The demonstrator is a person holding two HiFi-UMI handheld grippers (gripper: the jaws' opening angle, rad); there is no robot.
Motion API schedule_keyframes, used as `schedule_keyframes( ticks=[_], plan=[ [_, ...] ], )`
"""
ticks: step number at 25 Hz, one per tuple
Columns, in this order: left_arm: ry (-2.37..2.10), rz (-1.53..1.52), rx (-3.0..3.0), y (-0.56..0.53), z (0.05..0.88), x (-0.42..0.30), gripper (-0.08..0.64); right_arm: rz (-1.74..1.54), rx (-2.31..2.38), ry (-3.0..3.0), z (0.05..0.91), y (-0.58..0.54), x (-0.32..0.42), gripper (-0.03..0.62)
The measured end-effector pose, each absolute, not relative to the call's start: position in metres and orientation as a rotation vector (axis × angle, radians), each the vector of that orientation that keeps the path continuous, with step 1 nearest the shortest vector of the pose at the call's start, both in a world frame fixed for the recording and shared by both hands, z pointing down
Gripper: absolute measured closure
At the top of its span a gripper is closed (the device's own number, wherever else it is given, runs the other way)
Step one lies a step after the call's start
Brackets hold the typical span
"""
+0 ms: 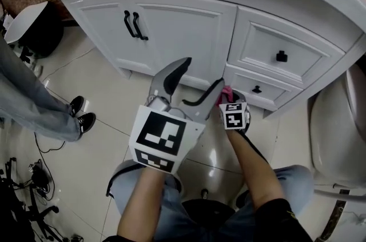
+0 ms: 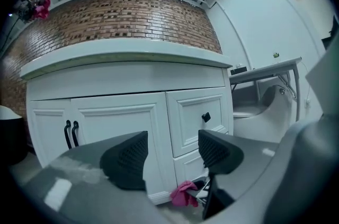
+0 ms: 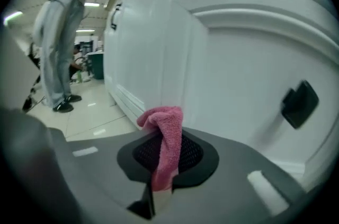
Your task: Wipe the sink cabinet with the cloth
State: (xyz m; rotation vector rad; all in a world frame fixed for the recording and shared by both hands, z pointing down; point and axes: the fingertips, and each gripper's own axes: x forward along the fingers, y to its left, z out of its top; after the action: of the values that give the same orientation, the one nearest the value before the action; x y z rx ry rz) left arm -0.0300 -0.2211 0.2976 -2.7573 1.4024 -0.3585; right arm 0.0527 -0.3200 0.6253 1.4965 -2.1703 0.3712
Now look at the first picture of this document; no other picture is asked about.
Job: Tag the large white drawer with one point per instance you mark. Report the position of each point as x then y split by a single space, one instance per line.
257 35

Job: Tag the person's left leg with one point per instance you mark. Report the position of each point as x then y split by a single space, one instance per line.
171 215

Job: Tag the person's right forearm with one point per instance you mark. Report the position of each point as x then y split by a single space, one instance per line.
254 172

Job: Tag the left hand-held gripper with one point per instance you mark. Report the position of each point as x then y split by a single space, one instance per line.
157 132

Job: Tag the black stool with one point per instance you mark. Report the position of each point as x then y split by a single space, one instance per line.
206 208

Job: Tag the pink cloth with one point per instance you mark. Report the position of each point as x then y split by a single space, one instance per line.
227 91

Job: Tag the white cabinet door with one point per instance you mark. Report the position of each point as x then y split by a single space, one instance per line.
186 35
97 29

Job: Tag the black power adapter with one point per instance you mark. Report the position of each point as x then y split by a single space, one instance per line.
40 178

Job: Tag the person's right leg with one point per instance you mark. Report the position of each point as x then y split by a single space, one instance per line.
297 183

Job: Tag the black drawer knob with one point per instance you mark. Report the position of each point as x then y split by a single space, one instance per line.
281 56
256 89

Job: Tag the black bin white lid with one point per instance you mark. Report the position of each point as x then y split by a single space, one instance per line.
43 40

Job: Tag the person's left forearm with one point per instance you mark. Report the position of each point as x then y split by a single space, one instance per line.
140 203

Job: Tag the black wheeled chair base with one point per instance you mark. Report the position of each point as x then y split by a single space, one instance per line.
17 206

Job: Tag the white toilet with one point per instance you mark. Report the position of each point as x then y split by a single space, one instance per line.
328 132

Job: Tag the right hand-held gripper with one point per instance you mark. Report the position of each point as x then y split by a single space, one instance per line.
234 120

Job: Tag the person's leg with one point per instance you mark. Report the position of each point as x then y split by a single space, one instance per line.
297 183
171 215

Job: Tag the white vanity cabinet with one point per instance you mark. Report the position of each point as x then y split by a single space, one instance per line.
317 77

